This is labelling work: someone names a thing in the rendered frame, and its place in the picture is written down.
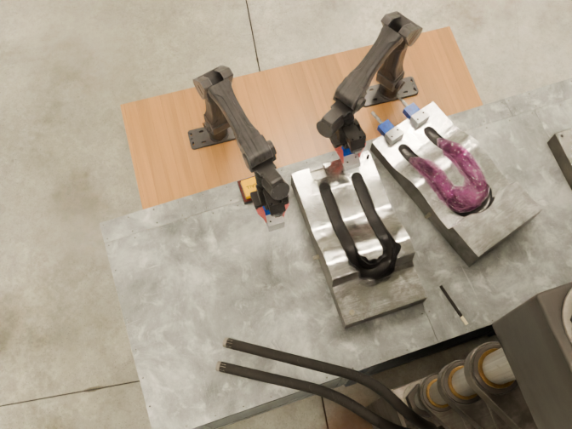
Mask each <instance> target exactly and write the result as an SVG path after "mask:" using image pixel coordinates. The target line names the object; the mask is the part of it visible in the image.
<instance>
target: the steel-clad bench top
mask: <svg viewBox="0 0 572 429"><path fill-rule="evenodd" d="M447 118H448V119H449V120H450V121H451V122H452V123H453V124H454V125H455V126H456V127H457V128H459V129H460V130H462V131H464V132H465V133H467V134H469V135H470V136H471V137H473V138H474V139H475V140H477V141H478V142H479V143H480V145H481V146H482V147H483V148H484V150H485V151H486V152H487V153H488V154H489V156H490V158H491V159H492V161H493V162H494V164H495V165H496V167H497V168H498V170H499V171H500V172H501V173H502V174H503V175H504V176H505V177H506V179H507V180H508V181H509V182H510V183H513V182H515V181H517V182H518V184H519V185H520V186H521V187H522V188H523V189H524V190H525V191H526V192H527V193H528V194H529V195H530V196H531V197H532V198H533V199H534V200H535V202H536V203H537V204H538V205H539V206H540V207H541V208H542V211H541V212H540V213H539V214H538V215H537V216H536V217H535V218H534V219H533V220H532V221H531V222H529V223H528V224H527V225H525V226H523V227H522V228H521V229H519V230H518V231H517V232H515V233H514V234H512V235H511V236H510V237H509V238H508V239H506V240H505V241H504V242H502V243H501V244H499V245H498V246H497V247H495V248H494V249H492V250H491V251H490V252H488V253H487V254H486V255H485V256H484V257H482V258H481V259H480V260H478V261H477V262H475V263H474V264H473V265H471V266H470V267H469V266H468V265H467V264H466V262H465V261H464V260H463V259H462V258H461V257H460V256H459V255H458V254H457V253H456V251H455V250H454V249H453V248H452V246H451V245H450V244H449V243H448V242H447V240H446V239H445V238H444V237H443V235H442V234H441V233H440V232H439V231H438V229H437V228H436V227H435V226H434V225H433V224H432V223H431V222H430V221H429V219H428V218H427V219H426V218H425V214H424V213H423V212H422V211H421V210H420V208H419V207H418V206H417V205H416V204H415V202H414V201H413V200H412V199H411V197H410V196H409V195H408V194H407V193H406V191H405V190H404V189H403V188H402V187H401V186H400V185H399V184H398V182H397V181H396V180H395V179H394V178H393V176H392V175H391V174H390V173H389V172H388V170H387V169H386V168H385V167H384V165H383V164H382V163H381V162H380V160H379V159H378V158H377V157H376V156H375V155H374V153H373V152H372V151H371V150H370V147H371V145H372V142H373V141H375V140H377V139H378V138H380V137H378V138H374V139H372V140H367V141H366V146H365V147H364V149H363V152H364V151H367V150H369V153H370V155H371V157H372V159H373V162H374V164H375V167H376V169H377V172H378V174H379V176H380V180H381V183H382V185H383V187H384V189H385V192H386V195H387V197H388V200H389V202H390V204H391V206H392V209H393V211H394V213H395V214H396V216H397V217H398V219H399V220H400V222H401V223H402V225H403V227H404V229H405V231H406V232H407V233H408V235H409V238H410V240H411V243H412V245H413V247H414V250H415V256H414V258H413V263H414V267H415V270H416V272H417V275H418V277H419V279H420V282H421V285H422V287H423V289H424V291H425V293H426V297H427V298H426V300H425V301H424V302H422V303H420V304H417V305H414V306H411V307H408V308H405V309H403V310H400V311H397V312H393V313H390V314H387V315H385V316H382V317H378V318H375V319H372V320H369V321H367V322H364V323H360V324H358V325H355V326H352V327H350V328H347V329H344V328H343V325H342V322H341V320H340V316H339V313H338V312H337V309H336V306H335V303H334V300H333V297H332V295H331V293H330V290H329V286H328V284H327V281H326V278H325V276H324V274H323V270H322V267H321V265H320V262H319V260H318V259H316V260H314V259H313V258H312V257H313V256H315V255H316V254H317V253H316V251H315V249H314V246H313V244H312V240H311V237H310V235H309V232H308V230H307V227H306V223H305V221H304V219H303V216H302V213H301V211H300V207H299V204H298V202H297V200H296V197H295V194H294V191H293V188H292V186H291V174H293V173H295V172H299V171H301V170H304V169H315V168H317V167H321V166H323V164H324V163H328V162H331V161H334V160H337V159H340V157H339V155H338V154H337V153H336V151H333V152H328V153H325V154H323V155H319V156H316V157H312V158H308V159H306V160H303V161H300V162H297V163H292V164H290V165H286V166H283V167H281V168H278V169H276V171H278V173H279V174H280V175H281V176H282V177H283V179H284V180H285V181H286V182H287V183H288V184H289V206H288V208H287V210H286V212H285V215H284V217H283V219H284V227H283V228H279V229H277V230H274V231H271V232H269V231H268V228H267V225H266V222H265V221H264V219H263V218H262V217H261V216H259V215H258V214H257V211H256V209H255V206H254V203H248V204H244V202H243V198H242V195H241V192H240V190H239V187H238V184H237V182H238V180H237V181H234V182H231V183H228V184H225V185H223V186H217V187H215V188H212V189H208V190H206V191H203V192H198V193H195V194H192V195H190V196H186V197H182V198H179V199H175V200H173V201H170V202H167V203H162V204H159V205H157V206H153V207H150V208H148V209H142V210H140V211H137V212H134V213H131V214H126V215H124V216H120V217H117V218H115V219H112V220H107V221H104V222H101V223H100V229H101V232H102V236H103V239H104V243H105V246H106V252H107V255H108V259H109V262H110V266H111V269H112V276H113V279H114V283H115V286H116V289H117V295H118V299H119V302H120V306H121V309H122V313H123V319H124V322H125V325H126V329H127V332H128V336H129V342H130V345H131V349H132V353H133V356H134V361H135V365H136V368H137V372H138V376H139V379H140V385H141V389H142V392H143V395H144V399H145V402H146V408H147V412H148V415H149V419H150V422H151V426H152V429H192V428H195V427H198V426H201V425H204V424H207V423H210V422H212V421H215V420H219V419H221V418H224V417H227V416H229V415H234V414H236V413H239V412H241V411H244V410H246V409H251V408H253V407H256V406H259V405H262V404H263V403H268V402H271V401H273V400H276V399H279V398H282V397H285V396H288V395H290V394H293V393H296V392H300V391H299V390H295V389H291V388H287V387H284V386H277V385H273V384H270V383H265V382H262V381H258V380H252V379H248V378H244V377H241V376H237V375H230V374H227V373H223V372H220V371H216V370H215V367H216V364H217V362H218V361H221V362H225V363H232V364H236V365H239V366H244V367H247V368H251V369H258V370H261V371H265V372H269V373H273V374H276V375H283V376H287V377H291V378H295V379H298V380H305V381H309V382H312V383H316V384H319V385H320V384H323V383H324V382H327V381H330V380H334V379H337V378H340V377H339V376H335V375H329V374H325V373H322V372H319V371H316V370H312V369H306V368H302V367H299V366H295V365H292V364H289V363H283V362H279V361H276V360H272V359H269V358H265V357H260V356H256V355H253V354H249V353H246V352H240V351H236V350H233V349H230V348H226V347H223V345H222V344H223V340H224V339H225V338H226V337H227V338H231V339H234V340H240V341H244V342H248V343H251V344H255V345H258V346H264V347H268V348H271V349H275V350H278V351H281V352H287V353H291V354H294V355H298V356H302V357H305V358H311V359H315V360H318V361H322V362H325V363H332V364H335V365H339V366H342V367H346V368H349V369H354V370H356V371H359V370H362V369H366V368H368V367H371V366H374V365H376V364H379V363H384V362H385V361H388V360H391V359H394V358H398V357H401V356H403V355H406V354H408V353H411V352H415V351H418V350H420V349H423V348H426V347H428V346H432V345H435V344H437V343H440V342H443V341H446V340H449V339H452V338H455V337H457V336H460V335H464V334H467V333H469V332H472V331H474V330H477V329H481V328H484V327H487V326H490V325H491V324H493V323H494V322H495V321H497V320H498V319H500V318H501V317H503V316H505V315H506V314H507V313H508V312H510V311H512V310H513V309H515V308H516V307H518V306H520V305H521V304H523V303H524V302H525V301H526V300H528V299H530V298H531V297H533V296H534V295H536V294H538V293H540V292H543V291H546V290H549V289H552V288H555V287H557V286H560V285H563V284H566V283H570V282H572V190H571V188H570V187H569V184H568V182H567V180H566V179H565V177H564V175H563V172H562V170H561V169H560V167H559V165H558V163H557V161H556V159H555V157H554V156H553V154H552V151H551V149H550V147H549V145H548V144H547V142H548V141H549V140H550V139H551V138H552V137H553V135H554V134H556V133H558V132H561V131H564V130H567V129H572V78H569V79H566V80H563V81H560V82H557V83H553V84H549V85H547V86H544V87H541V88H537V89H533V90H530V91H527V92H524V93H521V94H516V95H514V96H511V97H508V98H505V99H502V100H497V101H494V102H491V103H488V104H486V105H482V106H478V107H475V108H472V109H469V110H466V111H463V112H458V113H456V114H453V115H449V116H447ZM480 126H481V127H480ZM441 285H443V287H444V289H445V290H446V292H447V293H448V295H449V297H450V298H451V299H452V301H453V302H454V303H455V305H456V306H457V308H458V309H459V311H460V312H461V314H462V315H463V317H464V318H465V320H466V321H467V322H468V324H467V325H465V324H464V323H463V321H462V320H461V318H460V316H459V315H458V313H457V312H456V310H455V309H454V308H453V307H452V305H451V304H450V302H449V300H448V299H447V297H446V296H445V294H444V293H443V291H442V290H441V289H440V288H439V286H441Z"/></svg>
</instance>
